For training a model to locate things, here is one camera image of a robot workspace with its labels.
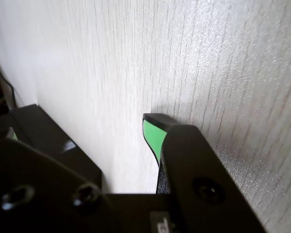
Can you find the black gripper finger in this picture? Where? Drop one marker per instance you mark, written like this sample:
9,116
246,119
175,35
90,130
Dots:
196,170
38,194

